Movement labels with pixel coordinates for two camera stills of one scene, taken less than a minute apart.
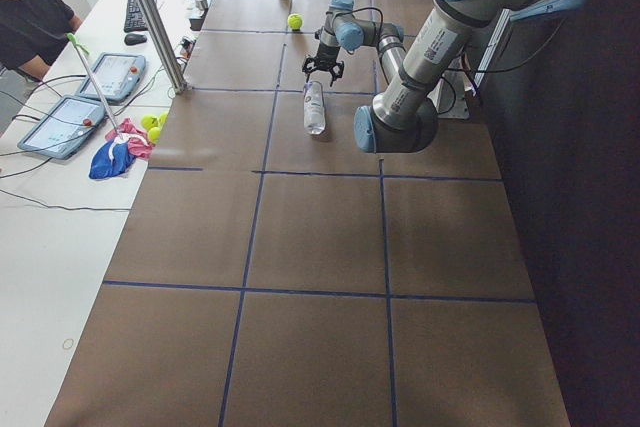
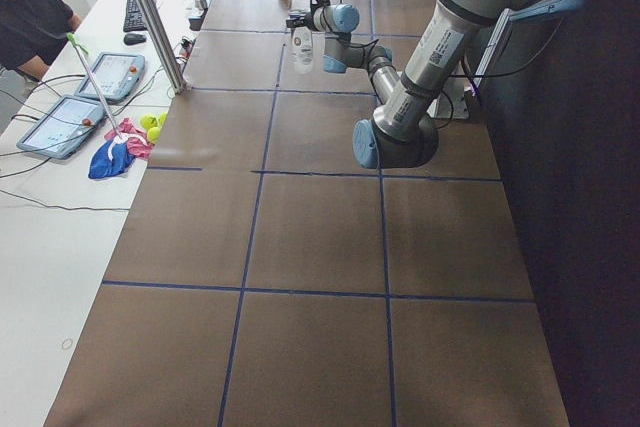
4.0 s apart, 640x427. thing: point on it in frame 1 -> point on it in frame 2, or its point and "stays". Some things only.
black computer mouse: (134, 38) stays
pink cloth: (137, 147) stays
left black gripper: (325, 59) -> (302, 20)
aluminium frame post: (149, 12) stays
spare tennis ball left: (149, 122) stays
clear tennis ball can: (313, 108) -> (301, 50)
